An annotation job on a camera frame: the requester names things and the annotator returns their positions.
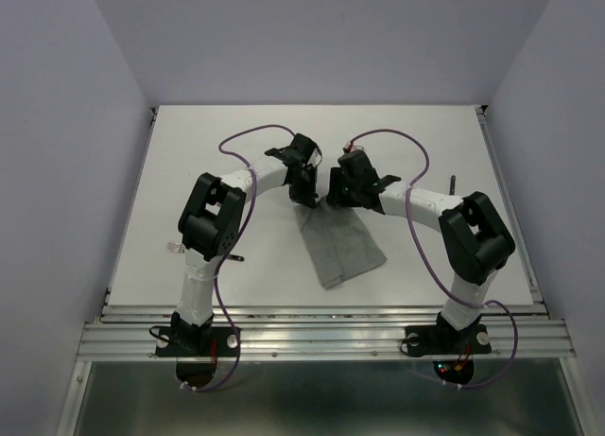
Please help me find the black handled knife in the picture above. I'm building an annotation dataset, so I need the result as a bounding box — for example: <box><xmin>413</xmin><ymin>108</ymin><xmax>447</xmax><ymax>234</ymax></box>
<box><xmin>449</xmin><ymin>175</ymin><xmax>457</xmax><ymax>196</ymax></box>

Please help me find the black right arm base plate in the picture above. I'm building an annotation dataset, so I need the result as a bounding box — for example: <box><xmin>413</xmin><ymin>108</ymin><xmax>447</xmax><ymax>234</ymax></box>
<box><xmin>399</xmin><ymin>324</ymin><xmax>492</xmax><ymax>358</ymax></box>

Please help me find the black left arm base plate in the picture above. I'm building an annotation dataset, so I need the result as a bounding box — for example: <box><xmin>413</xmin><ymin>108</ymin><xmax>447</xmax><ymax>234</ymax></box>
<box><xmin>148</xmin><ymin>325</ymin><xmax>239</xmax><ymax>358</ymax></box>

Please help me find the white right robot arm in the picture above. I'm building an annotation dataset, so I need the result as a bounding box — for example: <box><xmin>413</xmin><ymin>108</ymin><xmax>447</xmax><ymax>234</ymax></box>
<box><xmin>327</xmin><ymin>150</ymin><xmax>515</xmax><ymax>351</ymax></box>

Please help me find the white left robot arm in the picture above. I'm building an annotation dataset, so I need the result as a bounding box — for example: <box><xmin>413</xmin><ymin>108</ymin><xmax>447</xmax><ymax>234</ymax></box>
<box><xmin>170</xmin><ymin>133</ymin><xmax>321</xmax><ymax>355</ymax></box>

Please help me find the black handled fork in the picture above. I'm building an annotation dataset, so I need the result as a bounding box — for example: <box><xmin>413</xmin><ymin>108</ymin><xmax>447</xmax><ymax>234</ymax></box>
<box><xmin>164</xmin><ymin>240</ymin><xmax>245</xmax><ymax>263</ymax></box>

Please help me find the grey cloth napkin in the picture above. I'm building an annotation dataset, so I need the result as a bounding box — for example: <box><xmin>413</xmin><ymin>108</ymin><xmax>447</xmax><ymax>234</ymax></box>
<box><xmin>294</xmin><ymin>199</ymin><xmax>387</xmax><ymax>289</ymax></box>

